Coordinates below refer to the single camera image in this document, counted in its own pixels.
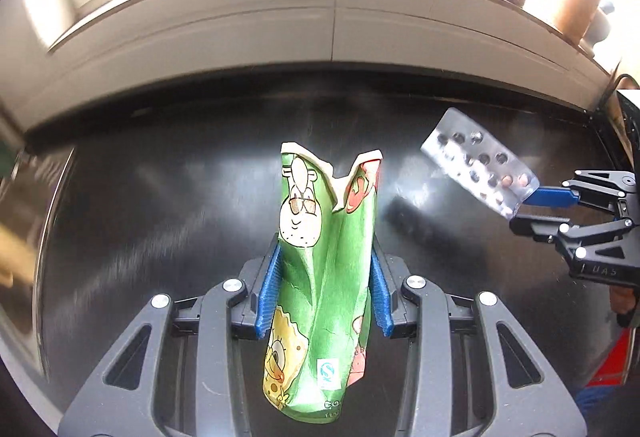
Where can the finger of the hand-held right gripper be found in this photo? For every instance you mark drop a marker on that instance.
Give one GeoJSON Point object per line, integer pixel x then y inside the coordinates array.
{"type": "Point", "coordinates": [550, 232]}
{"type": "Point", "coordinates": [595, 192]}

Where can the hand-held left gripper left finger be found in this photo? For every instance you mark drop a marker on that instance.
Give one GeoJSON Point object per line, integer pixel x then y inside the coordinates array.
{"type": "Point", "coordinates": [267, 297]}

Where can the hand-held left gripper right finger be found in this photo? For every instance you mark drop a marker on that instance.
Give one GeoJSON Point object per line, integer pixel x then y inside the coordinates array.
{"type": "Point", "coordinates": [380, 299]}

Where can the green cartoon snack bag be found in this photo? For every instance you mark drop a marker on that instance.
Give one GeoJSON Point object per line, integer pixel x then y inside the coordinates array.
{"type": "Point", "coordinates": [320, 277]}

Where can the silver pill blister pack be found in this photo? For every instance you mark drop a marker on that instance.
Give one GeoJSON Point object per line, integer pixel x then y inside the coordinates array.
{"type": "Point", "coordinates": [480, 162]}

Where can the person's right hand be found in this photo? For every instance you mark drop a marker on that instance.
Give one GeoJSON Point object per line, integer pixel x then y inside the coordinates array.
{"type": "Point", "coordinates": [627, 307]}

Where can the red and blue item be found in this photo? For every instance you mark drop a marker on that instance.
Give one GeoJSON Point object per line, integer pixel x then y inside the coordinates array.
{"type": "Point", "coordinates": [607, 367]}

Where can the orange vase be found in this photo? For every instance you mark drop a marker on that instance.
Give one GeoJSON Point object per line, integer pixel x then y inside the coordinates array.
{"type": "Point", "coordinates": [577, 9]}

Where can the stainless steel sink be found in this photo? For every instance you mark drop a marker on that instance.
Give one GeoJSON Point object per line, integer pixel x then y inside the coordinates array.
{"type": "Point", "coordinates": [30, 257]}

